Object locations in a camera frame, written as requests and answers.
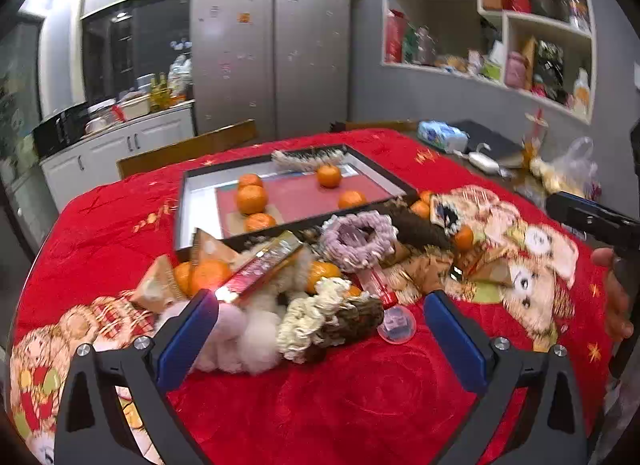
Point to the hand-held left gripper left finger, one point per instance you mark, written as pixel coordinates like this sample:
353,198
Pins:
187,340

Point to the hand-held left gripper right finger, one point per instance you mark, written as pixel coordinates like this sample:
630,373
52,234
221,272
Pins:
455,340

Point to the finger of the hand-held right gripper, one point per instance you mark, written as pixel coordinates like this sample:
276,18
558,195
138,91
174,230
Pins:
580,202
575,220

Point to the black rimmed shallow box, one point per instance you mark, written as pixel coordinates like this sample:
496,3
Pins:
200,205

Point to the orange mandarin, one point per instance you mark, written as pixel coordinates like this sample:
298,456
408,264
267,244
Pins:
182,277
260,221
250,180
463,238
426,195
422,209
329,176
320,275
210,275
353,290
352,199
251,199

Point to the person's right hand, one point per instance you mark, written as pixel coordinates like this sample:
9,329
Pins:
617,305

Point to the clear plastic bag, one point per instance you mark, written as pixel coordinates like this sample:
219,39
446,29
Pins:
575,160

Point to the clear round plastic case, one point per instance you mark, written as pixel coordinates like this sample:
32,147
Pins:
397,325

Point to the tan snack packet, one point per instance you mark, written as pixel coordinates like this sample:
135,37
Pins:
207,245
157,282
492,270

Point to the bubble tea cup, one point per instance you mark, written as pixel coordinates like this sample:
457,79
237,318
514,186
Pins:
531,145

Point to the pink translucent hair clip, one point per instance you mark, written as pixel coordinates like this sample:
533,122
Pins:
377,285

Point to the red and gold box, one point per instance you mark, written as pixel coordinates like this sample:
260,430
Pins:
260,265

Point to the white charger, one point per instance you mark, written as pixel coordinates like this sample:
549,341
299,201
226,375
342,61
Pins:
482,161

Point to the black laptop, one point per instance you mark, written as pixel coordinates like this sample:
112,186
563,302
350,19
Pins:
490,140

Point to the dark brown fuzzy scrunchie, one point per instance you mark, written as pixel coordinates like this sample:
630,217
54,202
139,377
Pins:
420,230

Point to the red printed blanket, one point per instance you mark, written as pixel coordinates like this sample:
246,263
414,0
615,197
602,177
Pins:
350,395

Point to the cream and brown scrunchie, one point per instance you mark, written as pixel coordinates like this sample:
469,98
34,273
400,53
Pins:
320,315

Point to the pink bag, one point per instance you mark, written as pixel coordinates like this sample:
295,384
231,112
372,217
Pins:
515,70

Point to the purple knitted scrunchie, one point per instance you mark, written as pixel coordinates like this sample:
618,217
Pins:
332,245

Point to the blue tissue pack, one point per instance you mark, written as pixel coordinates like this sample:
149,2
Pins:
440,135

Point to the green tissue box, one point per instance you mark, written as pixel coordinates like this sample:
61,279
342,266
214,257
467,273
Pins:
492,70

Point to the wooden chair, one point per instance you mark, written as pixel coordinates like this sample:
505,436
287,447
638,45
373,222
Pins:
380,126
200,145

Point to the white kitchen cabinet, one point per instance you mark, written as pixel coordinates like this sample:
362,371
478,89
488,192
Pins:
150,135

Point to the glass jar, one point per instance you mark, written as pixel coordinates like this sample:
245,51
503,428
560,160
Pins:
425,47

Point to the red gift bag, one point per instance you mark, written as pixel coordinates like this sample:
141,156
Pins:
395,37

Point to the black microwave oven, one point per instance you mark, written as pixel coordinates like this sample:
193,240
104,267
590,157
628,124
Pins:
55,130

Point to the yellow oil bottle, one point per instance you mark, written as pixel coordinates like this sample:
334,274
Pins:
164,90
155,92

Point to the white plastic bag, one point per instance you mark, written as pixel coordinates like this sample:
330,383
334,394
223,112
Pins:
180,72

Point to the silver double door refrigerator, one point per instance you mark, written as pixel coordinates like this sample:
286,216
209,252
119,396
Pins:
250,70

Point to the dark kitchen window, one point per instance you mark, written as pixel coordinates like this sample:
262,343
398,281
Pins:
110,45

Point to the orange fridge magnet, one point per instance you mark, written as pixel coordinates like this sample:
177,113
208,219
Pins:
243,18

